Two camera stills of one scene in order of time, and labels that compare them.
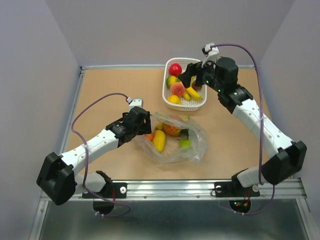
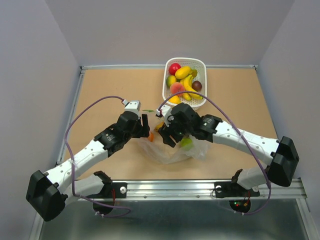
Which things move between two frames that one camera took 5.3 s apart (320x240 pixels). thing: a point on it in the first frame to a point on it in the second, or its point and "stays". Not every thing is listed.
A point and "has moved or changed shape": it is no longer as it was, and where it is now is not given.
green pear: x=185 y=144 stays
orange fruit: x=150 y=136 stays
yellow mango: x=159 y=140 has moved or changed shape
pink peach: x=177 y=88 stays
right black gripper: x=193 y=70 to x=164 y=131
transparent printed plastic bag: x=174 y=139 stays
